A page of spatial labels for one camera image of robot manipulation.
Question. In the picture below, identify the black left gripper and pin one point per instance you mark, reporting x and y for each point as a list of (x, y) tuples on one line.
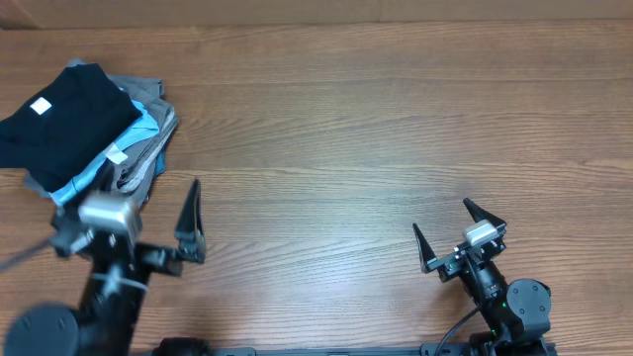
[(187, 231)]

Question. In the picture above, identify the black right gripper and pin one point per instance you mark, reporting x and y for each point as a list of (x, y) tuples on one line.
[(450, 263)]

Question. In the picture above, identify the black t-shirt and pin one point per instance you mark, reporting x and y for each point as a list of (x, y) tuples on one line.
[(60, 130)]

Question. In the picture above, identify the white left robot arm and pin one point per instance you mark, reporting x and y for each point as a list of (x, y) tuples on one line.
[(104, 323)]

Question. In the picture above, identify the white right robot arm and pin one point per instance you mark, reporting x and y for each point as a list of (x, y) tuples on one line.
[(517, 313)]

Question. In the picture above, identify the grey folded garment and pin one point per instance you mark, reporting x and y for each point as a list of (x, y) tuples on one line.
[(134, 177)]

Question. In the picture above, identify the light blue printed t-shirt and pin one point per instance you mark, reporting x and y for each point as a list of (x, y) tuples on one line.
[(143, 128)]

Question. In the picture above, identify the brown cardboard backboard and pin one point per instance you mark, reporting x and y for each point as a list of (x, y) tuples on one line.
[(90, 14)]

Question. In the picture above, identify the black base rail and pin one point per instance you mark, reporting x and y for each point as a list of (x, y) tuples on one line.
[(192, 346)]

